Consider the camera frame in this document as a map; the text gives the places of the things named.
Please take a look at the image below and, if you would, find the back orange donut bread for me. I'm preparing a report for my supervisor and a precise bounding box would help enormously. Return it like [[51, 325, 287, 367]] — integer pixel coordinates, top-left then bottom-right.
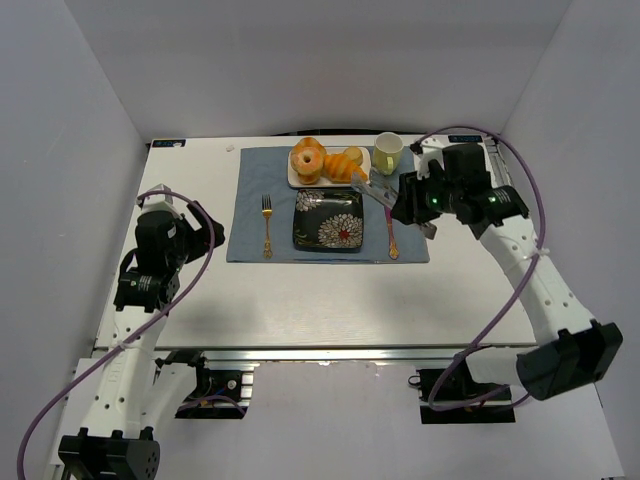
[[292, 136, 327, 157]]

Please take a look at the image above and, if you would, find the aluminium right side rail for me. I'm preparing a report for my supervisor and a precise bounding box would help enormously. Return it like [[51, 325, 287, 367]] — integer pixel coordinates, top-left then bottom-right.
[[483, 134, 513, 186]]

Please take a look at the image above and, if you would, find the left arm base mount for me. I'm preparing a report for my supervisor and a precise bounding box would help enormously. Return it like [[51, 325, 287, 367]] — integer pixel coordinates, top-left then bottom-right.
[[155, 349, 249, 420]]

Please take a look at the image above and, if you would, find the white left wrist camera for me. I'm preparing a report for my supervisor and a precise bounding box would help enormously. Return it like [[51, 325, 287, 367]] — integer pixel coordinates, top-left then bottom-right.
[[136, 184, 178, 216]]

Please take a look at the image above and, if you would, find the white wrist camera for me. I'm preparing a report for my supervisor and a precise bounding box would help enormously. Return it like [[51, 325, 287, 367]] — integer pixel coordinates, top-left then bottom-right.
[[409, 138, 444, 177], [136, 184, 178, 216]]

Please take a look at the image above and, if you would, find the left blue table sticker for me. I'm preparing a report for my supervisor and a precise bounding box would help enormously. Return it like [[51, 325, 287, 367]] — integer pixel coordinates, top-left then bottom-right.
[[151, 139, 186, 148]]

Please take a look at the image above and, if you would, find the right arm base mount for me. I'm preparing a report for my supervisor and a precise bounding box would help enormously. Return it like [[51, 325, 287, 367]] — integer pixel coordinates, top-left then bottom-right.
[[407, 369, 516, 425]]

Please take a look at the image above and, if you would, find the orange croissant bread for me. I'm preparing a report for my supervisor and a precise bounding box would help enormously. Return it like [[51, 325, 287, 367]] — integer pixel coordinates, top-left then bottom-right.
[[323, 153, 368, 184]]

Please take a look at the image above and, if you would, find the pale yellow mug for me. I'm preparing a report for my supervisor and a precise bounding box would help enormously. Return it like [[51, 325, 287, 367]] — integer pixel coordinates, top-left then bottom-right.
[[372, 132, 404, 175]]

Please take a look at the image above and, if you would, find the blue table sticker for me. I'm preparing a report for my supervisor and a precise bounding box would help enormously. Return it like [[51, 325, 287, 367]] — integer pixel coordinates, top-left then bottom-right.
[[151, 139, 186, 148], [447, 134, 483, 144]]

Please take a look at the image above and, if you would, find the black floral square plate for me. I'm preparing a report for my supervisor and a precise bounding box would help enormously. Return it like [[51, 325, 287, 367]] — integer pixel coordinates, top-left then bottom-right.
[[292, 188, 364, 253]]

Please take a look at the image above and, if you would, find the orange ring donut bread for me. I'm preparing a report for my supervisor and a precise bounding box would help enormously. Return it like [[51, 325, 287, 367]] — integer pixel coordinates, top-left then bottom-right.
[[289, 147, 324, 185]]

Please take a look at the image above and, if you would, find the gold fork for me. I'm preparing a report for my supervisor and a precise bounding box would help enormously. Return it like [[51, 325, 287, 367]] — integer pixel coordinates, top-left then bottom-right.
[[262, 194, 273, 260]]

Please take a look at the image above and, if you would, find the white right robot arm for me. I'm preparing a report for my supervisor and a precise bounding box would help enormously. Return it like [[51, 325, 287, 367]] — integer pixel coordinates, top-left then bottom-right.
[[391, 142, 623, 400]]

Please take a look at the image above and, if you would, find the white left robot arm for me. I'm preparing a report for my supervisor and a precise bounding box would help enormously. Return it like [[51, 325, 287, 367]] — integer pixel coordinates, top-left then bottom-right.
[[58, 197, 224, 479]]

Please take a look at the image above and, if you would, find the white rectangular serving tray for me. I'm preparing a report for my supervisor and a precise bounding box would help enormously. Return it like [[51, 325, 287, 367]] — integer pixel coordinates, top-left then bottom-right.
[[287, 146, 371, 189]]

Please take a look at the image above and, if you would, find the purple gold knife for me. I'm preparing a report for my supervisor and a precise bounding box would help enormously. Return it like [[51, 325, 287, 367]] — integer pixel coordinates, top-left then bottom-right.
[[384, 206, 399, 260]]

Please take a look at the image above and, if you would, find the aluminium front table rail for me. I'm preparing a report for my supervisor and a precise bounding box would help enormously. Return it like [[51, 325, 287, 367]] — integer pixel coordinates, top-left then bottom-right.
[[92, 342, 539, 369]]

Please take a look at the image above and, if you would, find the right blue table sticker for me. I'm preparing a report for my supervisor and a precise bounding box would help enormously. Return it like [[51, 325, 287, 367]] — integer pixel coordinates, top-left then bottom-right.
[[447, 134, 483, 144]]

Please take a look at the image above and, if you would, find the small round bread roll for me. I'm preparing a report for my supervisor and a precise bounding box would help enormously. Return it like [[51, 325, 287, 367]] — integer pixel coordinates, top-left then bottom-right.
[[343, 146, 363, 166]]

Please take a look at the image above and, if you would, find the blue cloth placemat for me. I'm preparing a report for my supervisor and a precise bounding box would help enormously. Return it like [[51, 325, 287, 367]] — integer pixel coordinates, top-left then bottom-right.
[[225, 145, 431, 265]]

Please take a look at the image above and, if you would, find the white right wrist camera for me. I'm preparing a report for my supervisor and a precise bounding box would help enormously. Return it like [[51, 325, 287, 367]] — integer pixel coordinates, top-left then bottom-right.
[[409, 138, 444, 177]]

